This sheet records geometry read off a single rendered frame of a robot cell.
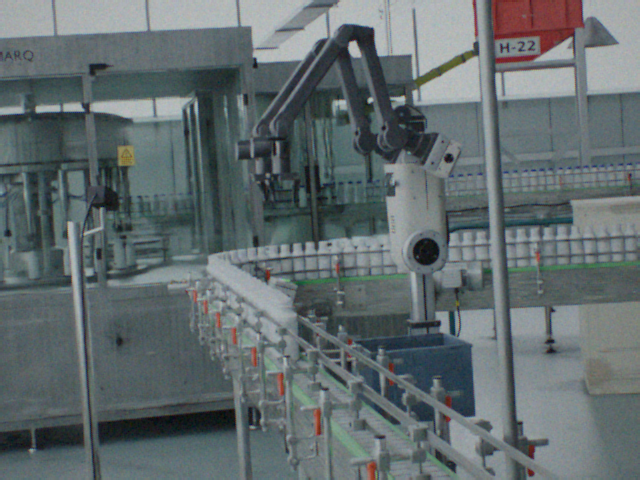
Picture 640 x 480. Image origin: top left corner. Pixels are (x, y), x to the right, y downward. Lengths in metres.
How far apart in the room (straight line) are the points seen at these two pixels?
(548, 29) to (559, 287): 5.26
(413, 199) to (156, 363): 3.39
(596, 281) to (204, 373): 2.67
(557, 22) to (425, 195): 6.54
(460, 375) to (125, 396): 3.98
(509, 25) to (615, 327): 3.54
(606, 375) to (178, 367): 2.62
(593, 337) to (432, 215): 3.81
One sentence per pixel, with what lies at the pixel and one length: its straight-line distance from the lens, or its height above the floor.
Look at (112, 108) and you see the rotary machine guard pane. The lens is 7.62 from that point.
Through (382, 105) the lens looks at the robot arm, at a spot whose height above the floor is 1.69.
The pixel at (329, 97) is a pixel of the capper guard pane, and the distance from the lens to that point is 9.68.
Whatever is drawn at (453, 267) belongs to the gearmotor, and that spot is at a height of 1.02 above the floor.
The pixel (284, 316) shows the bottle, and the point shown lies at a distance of 3.43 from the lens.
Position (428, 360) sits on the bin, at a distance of 3.92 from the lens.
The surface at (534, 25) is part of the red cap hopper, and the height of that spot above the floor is 2.55.
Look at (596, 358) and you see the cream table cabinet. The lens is 8.29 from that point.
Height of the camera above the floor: 1.49
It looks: 3 degrees down
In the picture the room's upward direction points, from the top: 4 degrees counter-clockwise
